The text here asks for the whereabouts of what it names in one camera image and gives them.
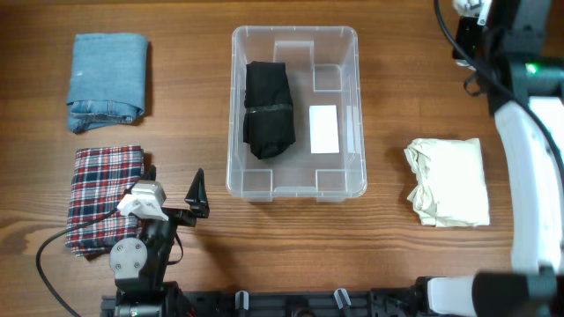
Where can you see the black garment with tape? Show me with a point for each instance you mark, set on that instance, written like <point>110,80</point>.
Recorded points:
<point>268,125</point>

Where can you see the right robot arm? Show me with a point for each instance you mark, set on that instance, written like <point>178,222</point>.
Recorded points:
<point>502,43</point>

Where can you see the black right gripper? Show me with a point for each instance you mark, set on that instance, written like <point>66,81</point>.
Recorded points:
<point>465,28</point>

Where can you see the folded red plaid shirt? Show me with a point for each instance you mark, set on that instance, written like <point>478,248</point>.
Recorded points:
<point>101,176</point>

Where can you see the folded blue denim jeans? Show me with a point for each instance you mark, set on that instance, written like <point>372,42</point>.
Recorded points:
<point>107,80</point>

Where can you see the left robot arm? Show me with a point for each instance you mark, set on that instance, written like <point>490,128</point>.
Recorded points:
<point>140,263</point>

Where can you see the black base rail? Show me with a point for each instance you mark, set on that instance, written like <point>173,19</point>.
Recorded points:
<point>374,303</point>

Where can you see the clear plastic storage container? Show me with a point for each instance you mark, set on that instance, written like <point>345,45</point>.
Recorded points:
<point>323,68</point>

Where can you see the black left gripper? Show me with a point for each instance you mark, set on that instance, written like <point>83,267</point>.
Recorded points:
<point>197,201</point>

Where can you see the white label in container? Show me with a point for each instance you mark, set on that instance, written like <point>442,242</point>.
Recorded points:
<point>323,128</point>

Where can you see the cream garment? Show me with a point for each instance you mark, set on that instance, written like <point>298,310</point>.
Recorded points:
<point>451,189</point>

